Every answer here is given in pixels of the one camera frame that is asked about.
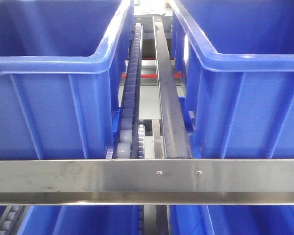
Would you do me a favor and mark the stainless steel shelf rack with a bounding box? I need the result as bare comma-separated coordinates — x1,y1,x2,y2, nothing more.
0,159,294,205

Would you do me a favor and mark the roller conveyor track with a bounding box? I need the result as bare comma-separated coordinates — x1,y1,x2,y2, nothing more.
106,23,145,160

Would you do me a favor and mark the blue plastic bin left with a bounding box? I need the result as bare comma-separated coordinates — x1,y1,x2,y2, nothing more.
0,0,133,160

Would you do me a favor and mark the blue plastic bin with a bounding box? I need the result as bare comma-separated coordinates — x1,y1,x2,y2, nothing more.
171,0,294,159
0,0,133,160

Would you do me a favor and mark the blue plastic bin centre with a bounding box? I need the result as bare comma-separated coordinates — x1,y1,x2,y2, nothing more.
171,0,294,159

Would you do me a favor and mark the blue lower bin right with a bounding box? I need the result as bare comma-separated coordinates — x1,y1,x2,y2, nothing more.
170,205,294,235

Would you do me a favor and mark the blue lower bin left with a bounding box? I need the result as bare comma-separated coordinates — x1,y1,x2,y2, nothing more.
0,205,140,235

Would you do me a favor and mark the lower roller track left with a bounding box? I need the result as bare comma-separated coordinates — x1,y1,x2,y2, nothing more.
0,205,28,235

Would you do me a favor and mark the steel divider rail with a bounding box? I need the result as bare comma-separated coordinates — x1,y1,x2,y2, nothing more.
153,16,192,159

